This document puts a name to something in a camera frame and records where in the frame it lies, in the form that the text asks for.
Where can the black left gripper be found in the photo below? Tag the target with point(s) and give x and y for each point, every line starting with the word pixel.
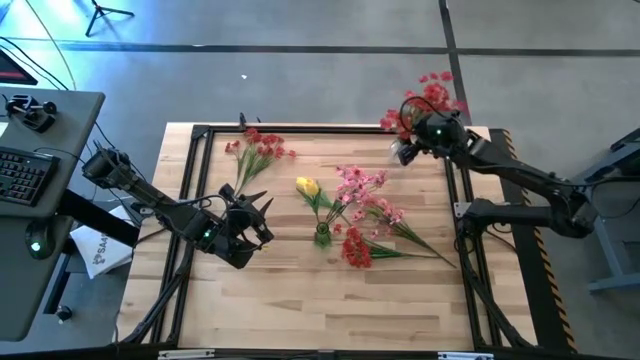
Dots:
pixel 245 235

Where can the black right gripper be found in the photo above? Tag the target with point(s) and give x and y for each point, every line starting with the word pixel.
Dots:
pixel 440 134

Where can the red artificial flower bunch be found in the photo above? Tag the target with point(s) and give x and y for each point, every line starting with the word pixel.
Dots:
pixel 270 140
pixel 395 122
pixel 435 92
pixel 356 250

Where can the yellow artificial tulip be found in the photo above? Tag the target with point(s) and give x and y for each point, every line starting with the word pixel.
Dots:
pixel 312 190
pixel 301 182

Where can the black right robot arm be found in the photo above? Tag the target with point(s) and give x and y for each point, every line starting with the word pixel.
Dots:
pixel 520 172

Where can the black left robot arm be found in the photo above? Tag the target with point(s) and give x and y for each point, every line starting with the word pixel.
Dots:
pixel 150 197

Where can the clear glass vase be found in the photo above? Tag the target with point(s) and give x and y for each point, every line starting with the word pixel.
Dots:
pixel 395 150

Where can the green glass vase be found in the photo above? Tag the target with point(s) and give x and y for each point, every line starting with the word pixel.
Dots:
pixel 323 240

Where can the small black table clamp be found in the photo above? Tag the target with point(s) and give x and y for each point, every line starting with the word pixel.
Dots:
pixel 243 120

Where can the white printed paper bag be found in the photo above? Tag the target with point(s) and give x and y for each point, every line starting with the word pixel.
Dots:
pixel 102 255

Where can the black mat with hazard stripes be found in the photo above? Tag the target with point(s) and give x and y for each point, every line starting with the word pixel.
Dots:
pixel 530 280

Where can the black desk leg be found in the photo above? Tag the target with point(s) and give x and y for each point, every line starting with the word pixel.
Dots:
pixel 57 285

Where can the black computer mouse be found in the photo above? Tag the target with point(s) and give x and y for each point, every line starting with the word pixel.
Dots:
pixel 40 240

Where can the black caster wheel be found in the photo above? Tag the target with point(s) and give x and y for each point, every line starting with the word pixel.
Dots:
pixel 64 313

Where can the blue-grey metal table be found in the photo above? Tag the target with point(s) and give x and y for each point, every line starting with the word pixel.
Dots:
pixel 612 250

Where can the black keyboard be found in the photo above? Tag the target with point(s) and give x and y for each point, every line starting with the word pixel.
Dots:
pixel 25 175

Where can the black tripod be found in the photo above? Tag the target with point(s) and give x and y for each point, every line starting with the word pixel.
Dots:
pixel 100 12

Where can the grey desk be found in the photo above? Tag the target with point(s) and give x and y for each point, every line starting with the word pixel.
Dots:
pixel 20 280

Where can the black aluminium table frame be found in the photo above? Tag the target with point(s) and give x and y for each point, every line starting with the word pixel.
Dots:
pixel 300 129

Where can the silver metal bracket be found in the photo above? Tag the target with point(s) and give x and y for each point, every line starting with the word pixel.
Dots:
pixel 185 354
pixel 465 356

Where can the black clamp mount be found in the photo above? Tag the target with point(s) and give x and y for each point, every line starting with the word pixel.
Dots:
pixel 32 114

